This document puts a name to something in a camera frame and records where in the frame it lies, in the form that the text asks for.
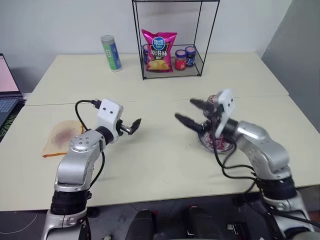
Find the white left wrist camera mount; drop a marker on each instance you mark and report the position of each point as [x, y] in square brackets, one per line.
[108, 112]

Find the pink potato chip bag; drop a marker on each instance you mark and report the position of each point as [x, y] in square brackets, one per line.
[158, 55]

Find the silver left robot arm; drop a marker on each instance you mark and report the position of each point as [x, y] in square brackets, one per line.
[75, 162]

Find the green blue cylinder can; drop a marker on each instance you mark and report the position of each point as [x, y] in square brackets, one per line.
[112, 55]

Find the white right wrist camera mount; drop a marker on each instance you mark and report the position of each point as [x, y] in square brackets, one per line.
[227, 102]

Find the red label jar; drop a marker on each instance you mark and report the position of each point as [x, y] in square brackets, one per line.
[180, 62]

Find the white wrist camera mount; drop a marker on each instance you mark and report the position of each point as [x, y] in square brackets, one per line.
[108, 112]
[227, 102]

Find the grey laptop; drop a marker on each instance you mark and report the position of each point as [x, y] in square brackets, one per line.
[7, 80]

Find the blue jar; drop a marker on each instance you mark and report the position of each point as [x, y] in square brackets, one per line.
[145, 53]
[191, 58]

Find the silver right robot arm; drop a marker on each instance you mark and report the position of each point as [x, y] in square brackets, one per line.
[262, 147]

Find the green patterned mat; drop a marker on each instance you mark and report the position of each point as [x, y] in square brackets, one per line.
[5, 130]

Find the toast slice with jam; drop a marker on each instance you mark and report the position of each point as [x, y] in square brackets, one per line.
[60, 140]

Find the dark rounded shape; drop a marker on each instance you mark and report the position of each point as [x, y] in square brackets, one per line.
[202, 222]
[142, 225]

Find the metal bowl with jam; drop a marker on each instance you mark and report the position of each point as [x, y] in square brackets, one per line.
[221, 147]

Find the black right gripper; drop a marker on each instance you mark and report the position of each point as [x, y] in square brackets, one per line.
[212, 112]

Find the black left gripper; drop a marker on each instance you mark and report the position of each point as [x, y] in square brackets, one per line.
[120, 127]

